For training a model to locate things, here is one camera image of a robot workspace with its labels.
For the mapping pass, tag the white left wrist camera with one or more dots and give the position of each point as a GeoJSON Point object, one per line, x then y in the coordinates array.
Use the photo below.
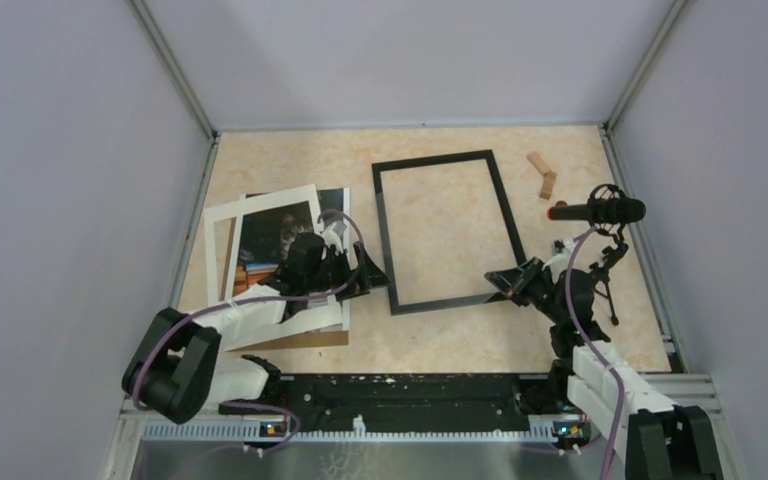
{"type": "Point", "coordinates": [333, 235]}

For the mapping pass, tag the black microphone on tripod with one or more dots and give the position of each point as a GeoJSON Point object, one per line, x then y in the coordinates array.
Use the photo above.
{"type": "Point", "coordinates": [607, 211]}

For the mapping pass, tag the brown backing board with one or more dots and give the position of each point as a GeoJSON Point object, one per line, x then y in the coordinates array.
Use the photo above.
{"type": "Point", "coordinates": [291, 340]}

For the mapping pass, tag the black picture frame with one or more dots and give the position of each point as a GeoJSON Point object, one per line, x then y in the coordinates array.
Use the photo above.
{"type": "Point", "coordinates": [444, 222]}

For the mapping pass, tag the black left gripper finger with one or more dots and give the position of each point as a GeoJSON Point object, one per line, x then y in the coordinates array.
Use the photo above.
{"type": "Point", "coordinates": [370, 275]}
{"type": "Point", "coordinates": [343, 298]}

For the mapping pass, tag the wooden block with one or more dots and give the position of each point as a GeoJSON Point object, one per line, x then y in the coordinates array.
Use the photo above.
{"type": "Point", "coordinates": [539, 163]}
{"type": "Point", "coordinates": [548, 183]}

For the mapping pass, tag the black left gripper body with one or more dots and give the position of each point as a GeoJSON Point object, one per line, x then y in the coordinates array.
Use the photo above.
{"type": "Point", "coordinates": [332, 273]}

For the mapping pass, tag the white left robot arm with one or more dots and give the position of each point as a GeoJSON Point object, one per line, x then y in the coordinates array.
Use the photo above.
{"type": "Point", "coordinates": [172, 370]}

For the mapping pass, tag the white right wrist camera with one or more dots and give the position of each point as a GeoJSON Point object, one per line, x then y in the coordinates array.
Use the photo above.
{"type": "Point", "coordinates": [561, 250]}

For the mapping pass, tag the cat photo print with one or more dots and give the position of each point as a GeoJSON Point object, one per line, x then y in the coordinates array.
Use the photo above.
{"type": "Point", "coordinates": [265, 237]}

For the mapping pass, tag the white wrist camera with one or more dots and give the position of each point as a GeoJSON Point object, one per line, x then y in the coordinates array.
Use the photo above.
{"type": "Point", "coordinates": [333, 235]}
{"type": "Point", "coordinates": [561, 250]}

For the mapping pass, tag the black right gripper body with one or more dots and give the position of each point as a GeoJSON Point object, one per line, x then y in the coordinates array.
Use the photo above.
{"type": "Point", "coordinates": [539, 291]}

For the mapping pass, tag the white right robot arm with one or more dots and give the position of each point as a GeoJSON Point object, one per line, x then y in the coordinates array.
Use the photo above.
{"type": "Point", "coordinates": [653, 435]}

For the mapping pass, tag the white mat board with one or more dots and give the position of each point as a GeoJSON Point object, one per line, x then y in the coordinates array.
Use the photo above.
{"type": "Point", "coordinates": [234, 320]}

